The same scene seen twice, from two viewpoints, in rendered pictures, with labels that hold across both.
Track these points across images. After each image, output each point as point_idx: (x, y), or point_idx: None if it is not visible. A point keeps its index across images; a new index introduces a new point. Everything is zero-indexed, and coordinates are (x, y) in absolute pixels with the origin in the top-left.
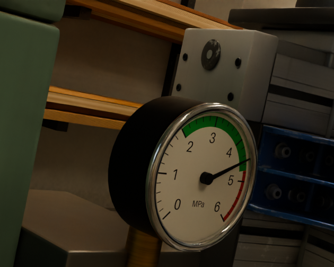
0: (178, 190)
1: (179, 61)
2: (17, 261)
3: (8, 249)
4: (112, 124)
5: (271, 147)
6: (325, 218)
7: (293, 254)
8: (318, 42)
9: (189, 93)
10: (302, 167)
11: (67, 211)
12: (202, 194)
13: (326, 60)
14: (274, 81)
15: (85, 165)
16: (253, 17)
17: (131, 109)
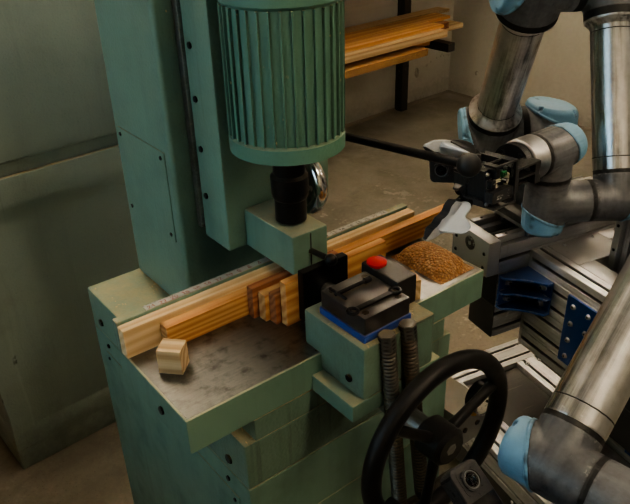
0: (481, 406)
1: (453, 235)
2: (444, 415)
3: (442, 414)
4: (366, 69)
5: (503, 282)
6: (531, 303)
7: (519, 312)
8: (520, 224)
9: (461, 254)
10: (519, 282)
11: (448, 390)
12: (486, 403)
13: (525, 233)
14: (501, 257)
15: (345, 88)
16: None
17: (379, 49)
